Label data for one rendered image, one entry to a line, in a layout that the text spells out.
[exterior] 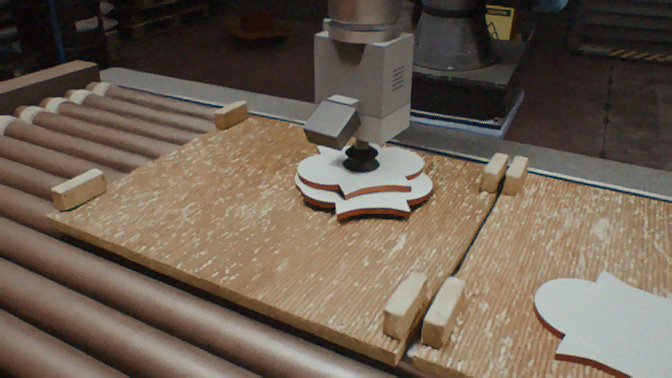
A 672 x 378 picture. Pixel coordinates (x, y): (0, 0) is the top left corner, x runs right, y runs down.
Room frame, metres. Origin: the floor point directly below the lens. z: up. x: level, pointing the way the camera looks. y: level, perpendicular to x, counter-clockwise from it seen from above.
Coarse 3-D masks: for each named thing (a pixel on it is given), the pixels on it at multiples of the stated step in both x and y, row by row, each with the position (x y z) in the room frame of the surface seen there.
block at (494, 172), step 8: (496, 160) 0.59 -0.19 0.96; (504, 160) 0.59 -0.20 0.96; (488, 168) 0.56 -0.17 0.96; (496, 168) 0.56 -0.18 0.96; (504, 168) 0.58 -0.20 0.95; (488, 176) 0.56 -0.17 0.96; (496, 176) 0.55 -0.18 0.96; (504, 176) 0.59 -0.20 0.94; (488, 184) 0.55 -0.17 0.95; (496, 184) 0.55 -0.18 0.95
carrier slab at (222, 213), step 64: (256, 128) 0.75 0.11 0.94; (128, 192) 0.56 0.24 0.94; (192, 192) 0.56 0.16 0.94; (256, 192) 0.56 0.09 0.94; (448, 192) 0.56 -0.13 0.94; (128, 256) 0.45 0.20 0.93; (192, 256) 0.43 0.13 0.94; (256, 256) 0.43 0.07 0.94; (320, 256) 0.43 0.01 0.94; (384, 256) 0.43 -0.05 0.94; (448, 256) 0.43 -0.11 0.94; (320, 320) 0.34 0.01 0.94
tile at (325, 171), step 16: (368, 144) 0.63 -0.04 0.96; (304, 160) 0.59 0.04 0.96; (320, 160) 0.59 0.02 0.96; (336, 160) 0.59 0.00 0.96; (384, 160) 0.59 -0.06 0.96; (400, 160) 0.59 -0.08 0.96; (416, 160) 0.59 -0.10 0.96; (304, 176) 0.54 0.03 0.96; (320, 176) 0.54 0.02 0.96; (336, 176) 0.54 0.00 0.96; (352, 176) 0.54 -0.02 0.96; (368, 176) 0.54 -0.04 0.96; (384, 176) 0.54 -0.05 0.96; (400, 176) 0.54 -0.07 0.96; (416, 176) 0.56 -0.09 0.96; (352, 192) 0.51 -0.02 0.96
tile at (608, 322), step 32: (544, 288) 0.37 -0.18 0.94; (576, 288) 0.37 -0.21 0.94; (608, 288) 0.37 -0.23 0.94; (544, 320) 0.33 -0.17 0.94; (576, 320) 0.33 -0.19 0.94; (608, 320) 0.33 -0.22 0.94; (640, 320) 0.33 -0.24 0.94; (576, 352) 0.30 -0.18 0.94; (608, 352) 0.30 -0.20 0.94; (640, 352) 0.30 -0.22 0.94
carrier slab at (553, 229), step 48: (528, 192) 0.56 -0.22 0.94; (576, 192) 0.56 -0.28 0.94; (480, 240) 0.46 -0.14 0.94; (528, 240) 0.46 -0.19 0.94; (576, 240) 0.46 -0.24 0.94; (624, 240) 0.46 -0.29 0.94; (480, 288) 0.38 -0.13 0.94; (528, 288) 0.38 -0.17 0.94; (480, 336) 0.32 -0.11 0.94; (528, 336) 0.32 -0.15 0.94
